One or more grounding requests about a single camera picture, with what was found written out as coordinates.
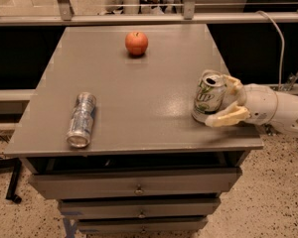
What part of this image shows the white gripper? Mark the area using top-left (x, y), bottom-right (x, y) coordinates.
top-left (205, 74), bottom-right (277, 127)

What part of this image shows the green white 7up can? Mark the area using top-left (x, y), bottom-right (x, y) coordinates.
top-left (192, 69), bottom-right (226, 122)

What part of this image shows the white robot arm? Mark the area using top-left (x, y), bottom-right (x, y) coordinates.
top-left (205, 75), bottom-right (298, 138)

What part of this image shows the silver blue soda can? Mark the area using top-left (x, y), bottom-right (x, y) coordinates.
top-left (67, 92), bottom-right (96, 148)

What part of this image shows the grey drawer cabinet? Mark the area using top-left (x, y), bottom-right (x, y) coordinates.
top-left (3, 24), bottom-right (264, 236)

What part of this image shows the middle grey drawer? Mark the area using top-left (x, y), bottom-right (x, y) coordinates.
top-left (59, 197), bottom-right (221, 219)

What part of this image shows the grey drawer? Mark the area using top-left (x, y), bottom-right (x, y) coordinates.
top-left (29, 168), bottom-right (241, 199)
top-left (59, 197), bottom-right (221, 219)
top-left (77, 217), bottom-right (207, 234)

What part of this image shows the red orange apple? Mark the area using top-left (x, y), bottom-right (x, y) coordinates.
top-left (125, 32), bottom-right (148, 56)

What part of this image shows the bottom grey drawer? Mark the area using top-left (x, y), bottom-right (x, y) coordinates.
top-left (77, 217), bottom-right (207, 234)

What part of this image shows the top grey drawer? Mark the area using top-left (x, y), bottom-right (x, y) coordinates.
top-left (29, 168), bottom-right (241, 199)

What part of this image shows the black stand leg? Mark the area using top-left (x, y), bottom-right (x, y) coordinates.
top-left (6, 159), bottom-right (22, 204)

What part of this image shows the upper metal rail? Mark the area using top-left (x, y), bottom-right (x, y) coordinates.
top-left (0, 12), bottom-right (298, 26)

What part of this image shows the white cable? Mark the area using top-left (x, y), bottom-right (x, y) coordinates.
top-left (256, 10), bottom-right (286, 91)

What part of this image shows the left metal bracket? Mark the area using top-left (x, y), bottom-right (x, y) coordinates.
top-left (57, 0), bottom-right (74, 21)

